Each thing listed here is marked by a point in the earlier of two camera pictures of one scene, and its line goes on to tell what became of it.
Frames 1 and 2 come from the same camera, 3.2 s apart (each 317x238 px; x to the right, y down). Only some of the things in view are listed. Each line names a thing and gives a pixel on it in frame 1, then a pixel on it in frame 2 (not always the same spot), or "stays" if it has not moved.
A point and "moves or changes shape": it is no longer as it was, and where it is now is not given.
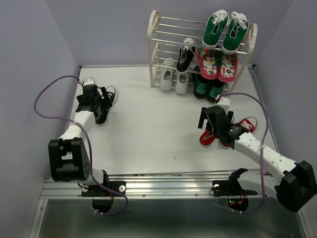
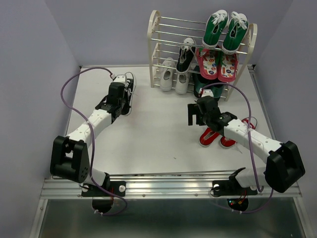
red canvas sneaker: [206, 138] stays
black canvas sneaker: [186, 52] stays
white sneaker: [168, 65] stays
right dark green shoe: [216, 88] stays
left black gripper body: [80, 97] → [121, 101]
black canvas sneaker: [102, 113] moves or changes shape
